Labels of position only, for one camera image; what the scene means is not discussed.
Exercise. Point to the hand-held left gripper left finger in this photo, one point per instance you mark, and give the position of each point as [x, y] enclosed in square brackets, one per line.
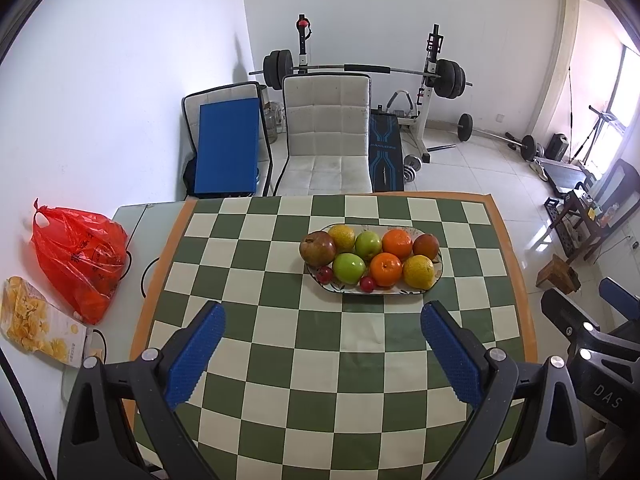
[197, 355]

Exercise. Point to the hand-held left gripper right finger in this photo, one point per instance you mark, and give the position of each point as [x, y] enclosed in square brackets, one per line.
[450, 355]

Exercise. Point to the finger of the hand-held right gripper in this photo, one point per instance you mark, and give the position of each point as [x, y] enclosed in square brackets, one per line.
[620, 294]
[562, 315]

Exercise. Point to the large yellow citrus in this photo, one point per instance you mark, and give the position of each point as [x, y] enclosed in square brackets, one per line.
[419, 271]

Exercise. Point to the bright orange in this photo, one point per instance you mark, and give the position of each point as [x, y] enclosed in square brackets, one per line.
[397, 242]
[386, 269]

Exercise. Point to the red tomato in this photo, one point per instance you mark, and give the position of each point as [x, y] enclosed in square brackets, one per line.
[368, 284]
[324, 274]

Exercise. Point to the dark red-orange citrus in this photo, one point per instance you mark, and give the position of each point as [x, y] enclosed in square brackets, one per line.
[426, 246]

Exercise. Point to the floral oval plate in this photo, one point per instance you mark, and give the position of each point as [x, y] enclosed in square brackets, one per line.
[345, 287]

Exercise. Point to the green apple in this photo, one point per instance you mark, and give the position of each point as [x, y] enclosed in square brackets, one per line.
[348, 267]
[368, 244]

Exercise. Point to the small yellow citrus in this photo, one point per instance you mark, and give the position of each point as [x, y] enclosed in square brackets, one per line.
[342, 236]

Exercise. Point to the dark red apple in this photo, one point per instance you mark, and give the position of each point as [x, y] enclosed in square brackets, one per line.
[317, 248]

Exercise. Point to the wooden block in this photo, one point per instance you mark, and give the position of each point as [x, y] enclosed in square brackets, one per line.
[557, 272]

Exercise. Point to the dark wooden side table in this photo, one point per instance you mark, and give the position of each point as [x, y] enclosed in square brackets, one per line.
[580, 210]

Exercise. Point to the black office chair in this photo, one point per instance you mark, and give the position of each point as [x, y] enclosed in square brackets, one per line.
[625, 180]

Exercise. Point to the green checkered tablecloth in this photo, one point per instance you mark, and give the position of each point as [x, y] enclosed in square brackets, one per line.
[325, 360]

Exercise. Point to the treadmill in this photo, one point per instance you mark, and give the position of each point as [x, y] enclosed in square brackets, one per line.
[562, 172]

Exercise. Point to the red plastic bag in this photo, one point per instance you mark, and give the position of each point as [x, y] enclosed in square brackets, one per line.
[75, 255]

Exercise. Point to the black speaker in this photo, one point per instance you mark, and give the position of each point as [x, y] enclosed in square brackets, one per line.
[558, 146]

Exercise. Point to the yellow snack packet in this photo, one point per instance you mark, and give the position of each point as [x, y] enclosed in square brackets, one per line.
[35, 325]

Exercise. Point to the small dumbbell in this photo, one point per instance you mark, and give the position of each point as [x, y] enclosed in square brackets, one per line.
[412, 167]

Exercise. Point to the black blue bench pad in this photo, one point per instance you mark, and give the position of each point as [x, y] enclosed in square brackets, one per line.
[385, 160]

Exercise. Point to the blue padded board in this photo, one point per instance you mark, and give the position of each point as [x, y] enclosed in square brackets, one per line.
[227, 150]

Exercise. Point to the floor barbell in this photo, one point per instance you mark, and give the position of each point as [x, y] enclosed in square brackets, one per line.
[465, 126]

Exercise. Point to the clear water jug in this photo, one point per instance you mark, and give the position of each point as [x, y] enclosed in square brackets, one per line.
[270, 122]

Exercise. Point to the white barbell rack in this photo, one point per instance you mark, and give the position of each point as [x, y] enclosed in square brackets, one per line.
[430, 110]

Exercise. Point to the white padded chair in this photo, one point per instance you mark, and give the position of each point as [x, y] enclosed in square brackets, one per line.
[325, 125]

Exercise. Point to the chair with blue board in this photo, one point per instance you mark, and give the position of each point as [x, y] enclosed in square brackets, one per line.
[220, 94]

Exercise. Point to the racked barbell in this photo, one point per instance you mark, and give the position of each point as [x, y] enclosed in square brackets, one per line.
[350, 67]

